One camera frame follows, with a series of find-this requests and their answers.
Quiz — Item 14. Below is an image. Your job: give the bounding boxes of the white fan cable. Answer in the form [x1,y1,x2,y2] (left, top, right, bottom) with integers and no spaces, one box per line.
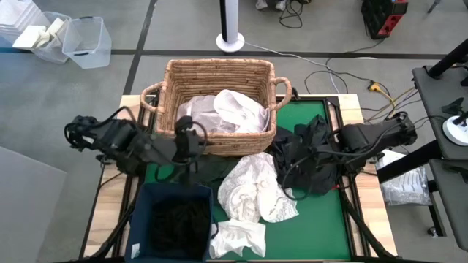
[243,41,341,95]

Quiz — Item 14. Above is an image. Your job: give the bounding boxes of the white lace garment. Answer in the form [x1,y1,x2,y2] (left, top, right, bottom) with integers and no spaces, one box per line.
[216,151,300,224]

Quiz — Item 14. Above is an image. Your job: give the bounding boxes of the black pole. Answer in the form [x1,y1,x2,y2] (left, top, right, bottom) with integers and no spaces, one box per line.
[426,38,468,80]

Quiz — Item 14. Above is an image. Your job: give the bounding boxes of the cream foam block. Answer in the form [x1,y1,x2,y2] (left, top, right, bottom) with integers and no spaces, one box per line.
[36,16,66,47]

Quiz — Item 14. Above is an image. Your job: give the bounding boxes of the yellow floor cable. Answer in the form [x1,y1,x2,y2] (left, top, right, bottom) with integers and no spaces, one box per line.
[363,86,418,127]

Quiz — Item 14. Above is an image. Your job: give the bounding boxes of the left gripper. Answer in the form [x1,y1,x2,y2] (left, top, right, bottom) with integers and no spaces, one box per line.
[173,115,202,165]

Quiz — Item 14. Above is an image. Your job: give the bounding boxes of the plain white garment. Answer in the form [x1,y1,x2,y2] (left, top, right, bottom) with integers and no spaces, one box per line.
[208,218,268,260]

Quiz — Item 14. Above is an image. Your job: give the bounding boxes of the white foam block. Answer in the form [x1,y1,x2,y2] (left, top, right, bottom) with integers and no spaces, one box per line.
[12,23,48,50]

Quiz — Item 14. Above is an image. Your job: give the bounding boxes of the white tower fan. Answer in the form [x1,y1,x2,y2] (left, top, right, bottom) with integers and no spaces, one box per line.
[214,0,246,54]

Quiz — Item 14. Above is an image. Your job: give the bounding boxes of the red black tool crate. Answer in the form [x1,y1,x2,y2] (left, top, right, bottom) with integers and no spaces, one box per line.
[360,0,410,40]

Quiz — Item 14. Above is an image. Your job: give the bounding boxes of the woven wicker laundry basket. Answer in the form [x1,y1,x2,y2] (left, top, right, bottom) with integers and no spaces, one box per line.
[139,58,293,158]

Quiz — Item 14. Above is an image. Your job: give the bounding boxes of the black table frame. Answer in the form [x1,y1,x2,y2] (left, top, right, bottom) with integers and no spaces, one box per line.
[120,94,366,263]

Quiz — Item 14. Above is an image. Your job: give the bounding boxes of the clear plastic bin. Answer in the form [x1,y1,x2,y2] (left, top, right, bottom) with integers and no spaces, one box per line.
[31,10,73,65]

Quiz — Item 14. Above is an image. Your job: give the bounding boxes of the black support bar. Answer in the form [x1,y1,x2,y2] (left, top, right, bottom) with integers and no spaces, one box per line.
[376,140,445,184]

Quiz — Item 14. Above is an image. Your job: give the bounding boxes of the dark green garment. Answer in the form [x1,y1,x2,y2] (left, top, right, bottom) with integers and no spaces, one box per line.
[155,153,241,188]

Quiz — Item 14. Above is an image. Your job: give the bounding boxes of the black frame strut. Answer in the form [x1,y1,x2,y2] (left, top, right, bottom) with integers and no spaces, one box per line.
[339,189,398,261]
[84,182,143,261]

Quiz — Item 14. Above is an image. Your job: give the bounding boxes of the clear plastic bag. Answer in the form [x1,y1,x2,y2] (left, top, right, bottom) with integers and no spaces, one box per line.
[375,148,433,207]

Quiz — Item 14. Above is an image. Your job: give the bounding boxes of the sheer grey-white garment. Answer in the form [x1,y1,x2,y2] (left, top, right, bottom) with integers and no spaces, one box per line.
[176,94,237,134]

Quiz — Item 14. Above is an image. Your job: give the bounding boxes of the clear bin black handles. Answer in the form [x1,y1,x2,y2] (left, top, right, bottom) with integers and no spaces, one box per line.
[61,15,113,70]

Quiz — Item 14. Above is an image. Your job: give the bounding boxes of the black knit garment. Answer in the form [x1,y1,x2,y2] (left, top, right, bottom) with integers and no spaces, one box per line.
[150,197,212,261]

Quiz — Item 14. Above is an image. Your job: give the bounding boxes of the black side table panel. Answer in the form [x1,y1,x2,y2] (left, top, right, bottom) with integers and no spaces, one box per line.
[428,157,468,253]
[412,64,468,161]

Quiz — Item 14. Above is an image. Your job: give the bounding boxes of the grey board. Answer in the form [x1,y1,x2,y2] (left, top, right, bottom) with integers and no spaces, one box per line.
[0,145,68,263]

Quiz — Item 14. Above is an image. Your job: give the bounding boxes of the green table mat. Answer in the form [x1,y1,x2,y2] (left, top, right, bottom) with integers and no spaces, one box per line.
[144,100,352,261]

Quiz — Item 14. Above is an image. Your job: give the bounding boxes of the white crumpled garment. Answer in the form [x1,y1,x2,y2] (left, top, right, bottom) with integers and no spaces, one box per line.
[213,88,272,134]

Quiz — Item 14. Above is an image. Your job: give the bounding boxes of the stack of clear containers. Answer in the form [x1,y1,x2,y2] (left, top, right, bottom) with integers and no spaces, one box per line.
[0,0,44,47]

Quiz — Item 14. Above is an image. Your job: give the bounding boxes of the black floor cable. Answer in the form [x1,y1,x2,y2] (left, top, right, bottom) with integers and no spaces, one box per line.
[303,38,387,95]
[279,0,305,30]

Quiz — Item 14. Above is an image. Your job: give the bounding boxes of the white round base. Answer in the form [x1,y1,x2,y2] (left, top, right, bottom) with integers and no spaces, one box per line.
[441,114,468,148]

